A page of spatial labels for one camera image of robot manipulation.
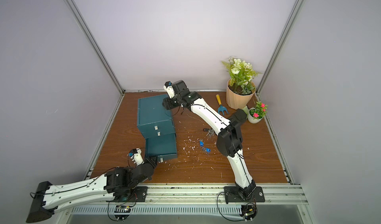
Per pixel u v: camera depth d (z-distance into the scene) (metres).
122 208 0.71
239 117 1.03
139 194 0.73
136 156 0.71
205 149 0.88
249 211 0.70
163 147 0.91
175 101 0.73
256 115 0.91
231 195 0.72
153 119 0.81
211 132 0.97
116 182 0.55
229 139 0.52
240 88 1.01
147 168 0.58
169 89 0.77
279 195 0.74
